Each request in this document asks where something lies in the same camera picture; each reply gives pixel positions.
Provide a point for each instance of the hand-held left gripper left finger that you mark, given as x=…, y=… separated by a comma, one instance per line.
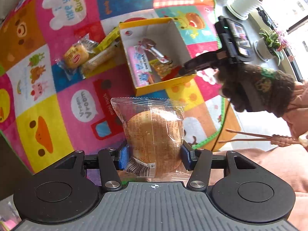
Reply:
x=124, y=157

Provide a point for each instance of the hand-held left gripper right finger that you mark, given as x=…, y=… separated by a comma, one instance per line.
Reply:
x=185, y=157

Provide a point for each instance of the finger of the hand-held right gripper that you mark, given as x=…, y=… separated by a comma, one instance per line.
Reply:
x=204, y=59
x=190, y=72

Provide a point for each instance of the red yellow snack packet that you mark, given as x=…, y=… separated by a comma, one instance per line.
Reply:
x=163, y=68

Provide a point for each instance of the yellow cardboard box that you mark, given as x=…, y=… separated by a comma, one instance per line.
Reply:
x=178, y=41

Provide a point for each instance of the round bun clear wrapper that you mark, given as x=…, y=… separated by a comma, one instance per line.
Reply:
x=154, y=134

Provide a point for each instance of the chocolate lollipop packet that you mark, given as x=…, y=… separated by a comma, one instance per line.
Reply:
x=148, y=45

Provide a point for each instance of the pink biscuit dip tray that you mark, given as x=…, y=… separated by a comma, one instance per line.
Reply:
x=139, y=65

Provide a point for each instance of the sesame bar yellow wrapper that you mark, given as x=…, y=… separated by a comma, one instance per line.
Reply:
x=98, y=60

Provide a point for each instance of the small bread yellow packet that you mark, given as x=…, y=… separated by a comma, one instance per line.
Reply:
x=74, y=55

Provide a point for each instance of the person's right forearm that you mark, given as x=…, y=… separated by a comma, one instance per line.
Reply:
x=300, y=105

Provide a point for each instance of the person's right hand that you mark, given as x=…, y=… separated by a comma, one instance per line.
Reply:
x=259, y=91

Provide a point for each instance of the small white potted plant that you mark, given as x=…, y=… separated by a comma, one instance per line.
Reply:
x=262, y=48

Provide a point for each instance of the large white plant pot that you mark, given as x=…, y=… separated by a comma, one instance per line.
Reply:
x=243, y=0

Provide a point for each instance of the colourful cartoon play mat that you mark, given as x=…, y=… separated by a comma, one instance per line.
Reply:
x=48, y=105

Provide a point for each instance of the person's pink clothing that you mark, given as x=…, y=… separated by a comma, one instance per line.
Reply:
x=288, y=173

